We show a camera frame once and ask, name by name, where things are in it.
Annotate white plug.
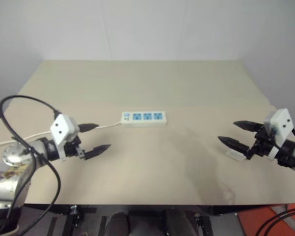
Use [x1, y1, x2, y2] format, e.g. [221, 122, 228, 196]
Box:
[218, 145, 245, 162]

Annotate dark rounded shape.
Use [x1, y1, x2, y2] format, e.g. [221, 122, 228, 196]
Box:
[105, 212, 129, 236]

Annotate black floor cable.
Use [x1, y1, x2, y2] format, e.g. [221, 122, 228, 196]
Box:
[256, 207, 295, 236]
[265, 212, 295, 236]

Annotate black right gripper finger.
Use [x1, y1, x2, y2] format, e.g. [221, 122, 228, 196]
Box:
[233, 120, 262, 134]
[218, 136, 251, 156]

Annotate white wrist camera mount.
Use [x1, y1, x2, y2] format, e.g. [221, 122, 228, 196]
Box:
[264, 108, 293, 161]
[50, 113, 80, 162]

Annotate black table frame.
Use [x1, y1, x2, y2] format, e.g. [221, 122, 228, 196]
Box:
[22, 203, 239, 236]

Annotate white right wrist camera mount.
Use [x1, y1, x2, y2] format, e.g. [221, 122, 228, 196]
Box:
[264, 108, 293, 161]

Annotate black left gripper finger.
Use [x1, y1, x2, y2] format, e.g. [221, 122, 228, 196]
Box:
[77, 123, 100, 133]
[84, 144, 112, 161]

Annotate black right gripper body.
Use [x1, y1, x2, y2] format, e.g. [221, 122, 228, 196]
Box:
[246, 124, 276, 160]

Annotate white power strip blue sockets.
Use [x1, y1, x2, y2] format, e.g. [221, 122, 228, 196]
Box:
[120, 111, 169, 127]

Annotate white power strip cord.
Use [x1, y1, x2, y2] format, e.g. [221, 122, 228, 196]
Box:
[0, 121, 122, 149]

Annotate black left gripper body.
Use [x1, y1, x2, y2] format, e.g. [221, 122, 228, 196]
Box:
[63, 136, 86, 160]

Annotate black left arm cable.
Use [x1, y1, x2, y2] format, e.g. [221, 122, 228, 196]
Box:
[0, 95, 62, 223]

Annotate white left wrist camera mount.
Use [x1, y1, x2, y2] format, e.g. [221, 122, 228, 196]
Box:
[50, 113, 80, 162]

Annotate orange floor panel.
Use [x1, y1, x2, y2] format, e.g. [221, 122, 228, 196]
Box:
[237, 202, 295, 236]

